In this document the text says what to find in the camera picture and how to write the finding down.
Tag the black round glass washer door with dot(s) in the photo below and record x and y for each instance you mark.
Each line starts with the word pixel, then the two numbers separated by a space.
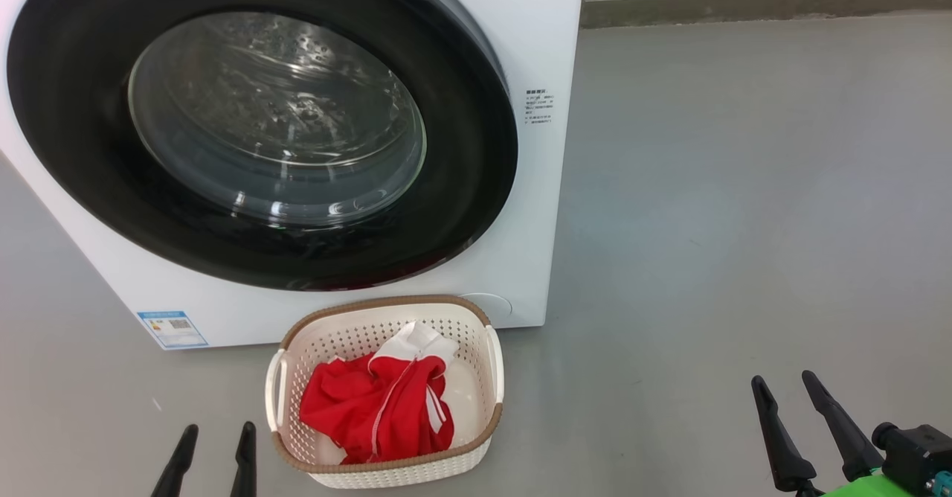
pixel 67 110

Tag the red and white garment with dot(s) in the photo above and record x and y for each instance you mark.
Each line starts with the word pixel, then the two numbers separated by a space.
pixel 357 408

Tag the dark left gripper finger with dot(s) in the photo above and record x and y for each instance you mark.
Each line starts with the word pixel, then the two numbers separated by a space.
pixel 244 467
pixel 177 467

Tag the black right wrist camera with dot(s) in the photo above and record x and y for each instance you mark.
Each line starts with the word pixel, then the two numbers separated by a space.
pixel 918 456

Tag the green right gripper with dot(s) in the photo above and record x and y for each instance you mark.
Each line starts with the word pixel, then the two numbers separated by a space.
pixel 866 488

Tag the cream laundry basket brown rim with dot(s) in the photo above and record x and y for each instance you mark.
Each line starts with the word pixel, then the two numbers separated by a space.
pixel 476 378

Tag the black text warning label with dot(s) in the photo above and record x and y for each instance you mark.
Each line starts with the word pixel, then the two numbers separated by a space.
pixel 539 106

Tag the round white filter cover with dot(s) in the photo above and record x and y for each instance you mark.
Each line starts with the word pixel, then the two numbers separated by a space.
pixel 494 303

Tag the grey skirting board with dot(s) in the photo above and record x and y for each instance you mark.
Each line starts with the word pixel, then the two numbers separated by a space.
pixel 766 6

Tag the blue energy label sticker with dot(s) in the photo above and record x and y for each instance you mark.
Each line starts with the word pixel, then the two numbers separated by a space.
pixel 172 329

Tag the white front-load washing machine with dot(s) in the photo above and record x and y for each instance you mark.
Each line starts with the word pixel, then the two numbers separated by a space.
pixel 535 36

